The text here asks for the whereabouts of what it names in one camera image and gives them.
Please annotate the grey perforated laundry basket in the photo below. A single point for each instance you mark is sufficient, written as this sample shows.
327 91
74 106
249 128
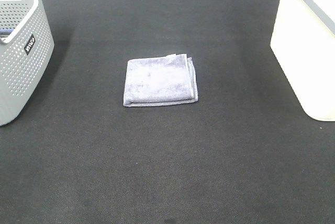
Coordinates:
25 53

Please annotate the blue cloth inside grey basket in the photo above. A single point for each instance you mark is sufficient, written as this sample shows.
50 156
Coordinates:
5 32

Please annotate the lavender towel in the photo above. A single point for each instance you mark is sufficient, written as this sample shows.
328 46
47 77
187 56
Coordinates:
160 81

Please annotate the cream white plastic basket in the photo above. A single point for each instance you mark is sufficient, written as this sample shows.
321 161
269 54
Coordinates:
303 44

